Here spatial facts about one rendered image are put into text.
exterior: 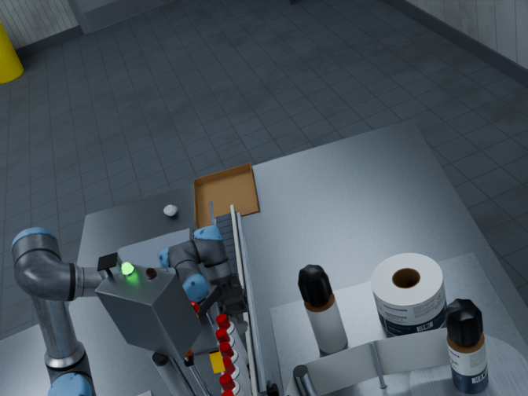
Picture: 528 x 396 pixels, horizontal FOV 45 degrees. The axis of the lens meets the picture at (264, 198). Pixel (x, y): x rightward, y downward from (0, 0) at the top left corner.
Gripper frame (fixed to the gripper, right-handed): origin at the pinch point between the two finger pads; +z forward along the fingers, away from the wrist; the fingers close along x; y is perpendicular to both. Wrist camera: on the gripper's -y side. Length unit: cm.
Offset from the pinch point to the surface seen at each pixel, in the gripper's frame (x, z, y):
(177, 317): -48, -25, -1
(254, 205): 71, -29, 11
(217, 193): 84, -37, -3
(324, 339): -9.0, 3.7, 26.6
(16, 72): 498, -186, -229
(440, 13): 326, -100, 170
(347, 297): 11.4, -0.2, 36.4
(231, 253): 42.3, -18.1, 1.0
